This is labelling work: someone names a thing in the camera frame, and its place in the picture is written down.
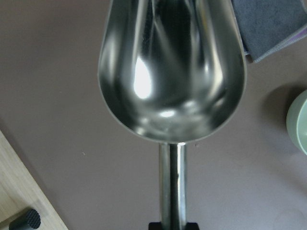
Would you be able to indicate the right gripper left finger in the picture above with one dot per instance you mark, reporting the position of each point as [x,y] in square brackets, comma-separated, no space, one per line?
[155,226]

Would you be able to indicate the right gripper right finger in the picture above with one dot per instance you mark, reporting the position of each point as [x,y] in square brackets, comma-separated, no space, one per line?
[191,226]

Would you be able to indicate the stainless steel ice scoop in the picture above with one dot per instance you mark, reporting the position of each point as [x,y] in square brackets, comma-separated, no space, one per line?
[173,72]

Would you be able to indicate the steel muddler black tip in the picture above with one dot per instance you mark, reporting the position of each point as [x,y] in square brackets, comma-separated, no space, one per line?
[30,220]

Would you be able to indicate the bamboo cutting board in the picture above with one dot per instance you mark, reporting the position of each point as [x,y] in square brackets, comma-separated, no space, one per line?
[20,192]

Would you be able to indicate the pale green bowl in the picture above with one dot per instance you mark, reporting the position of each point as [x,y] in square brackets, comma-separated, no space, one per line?
[296,122]

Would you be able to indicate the folded grey cloth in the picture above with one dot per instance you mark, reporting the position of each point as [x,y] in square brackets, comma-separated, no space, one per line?
[267,26]

